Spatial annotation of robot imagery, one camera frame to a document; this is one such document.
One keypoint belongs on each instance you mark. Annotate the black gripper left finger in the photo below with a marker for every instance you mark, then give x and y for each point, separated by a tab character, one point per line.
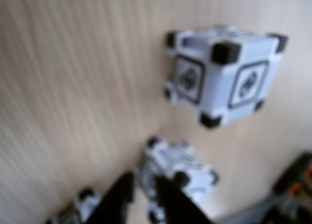
117	204

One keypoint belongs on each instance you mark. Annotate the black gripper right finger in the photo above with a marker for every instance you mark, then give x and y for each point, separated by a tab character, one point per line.
178	204

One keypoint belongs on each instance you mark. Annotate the white cube heart symbol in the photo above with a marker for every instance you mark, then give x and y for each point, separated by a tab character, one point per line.
175	160

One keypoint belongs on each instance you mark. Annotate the white cube zigzag symbol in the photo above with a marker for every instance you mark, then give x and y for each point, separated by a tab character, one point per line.
219	87

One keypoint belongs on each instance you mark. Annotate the white cube crossed-loops symbol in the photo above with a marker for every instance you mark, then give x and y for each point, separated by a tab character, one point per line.
85	204

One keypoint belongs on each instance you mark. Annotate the dark device with orange parts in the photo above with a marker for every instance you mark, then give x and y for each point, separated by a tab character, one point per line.
297	185

